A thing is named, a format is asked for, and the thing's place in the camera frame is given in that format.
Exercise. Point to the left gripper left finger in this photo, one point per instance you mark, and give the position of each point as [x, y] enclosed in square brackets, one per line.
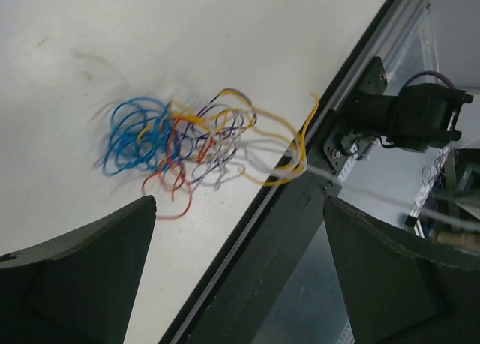
[78, 287]

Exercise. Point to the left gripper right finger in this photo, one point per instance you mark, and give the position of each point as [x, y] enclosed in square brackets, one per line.
[398, 287]

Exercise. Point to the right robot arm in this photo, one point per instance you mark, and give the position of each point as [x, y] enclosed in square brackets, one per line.
[422, 115]

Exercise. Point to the aluminium front rail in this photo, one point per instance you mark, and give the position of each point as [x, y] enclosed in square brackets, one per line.
[274, 280]

